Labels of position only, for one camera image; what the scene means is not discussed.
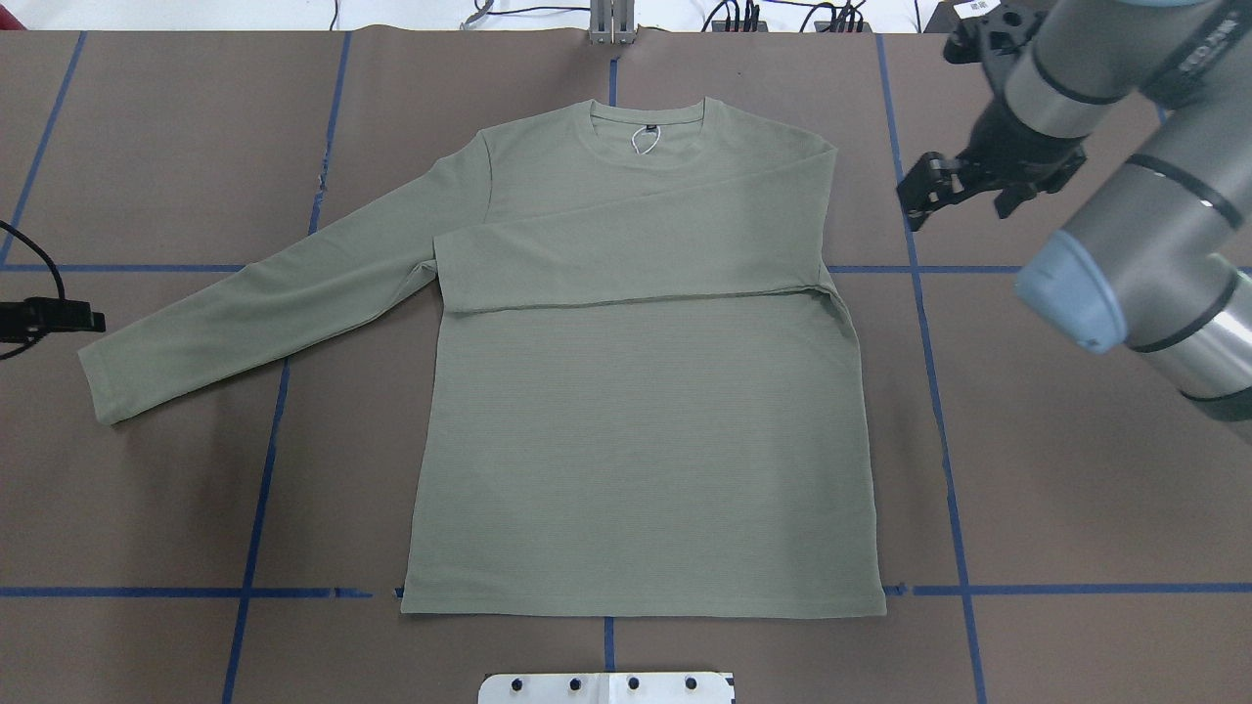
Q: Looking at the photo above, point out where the aluminium frame post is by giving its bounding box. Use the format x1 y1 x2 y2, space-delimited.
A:
588 0 639 46

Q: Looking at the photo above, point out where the white metal pedestal base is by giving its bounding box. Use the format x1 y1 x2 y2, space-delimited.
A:
477 670 737 703

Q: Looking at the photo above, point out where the olive green long-sleeve shirt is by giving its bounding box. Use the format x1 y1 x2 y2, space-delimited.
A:
79 98 886 619

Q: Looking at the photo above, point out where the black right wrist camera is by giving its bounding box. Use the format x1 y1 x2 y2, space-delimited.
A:
942 1 1047 68

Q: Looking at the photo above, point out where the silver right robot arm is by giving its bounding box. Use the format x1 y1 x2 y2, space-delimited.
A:
896 1 1251 432

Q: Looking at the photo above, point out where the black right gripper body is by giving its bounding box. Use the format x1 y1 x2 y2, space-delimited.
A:
957 98 1087 218

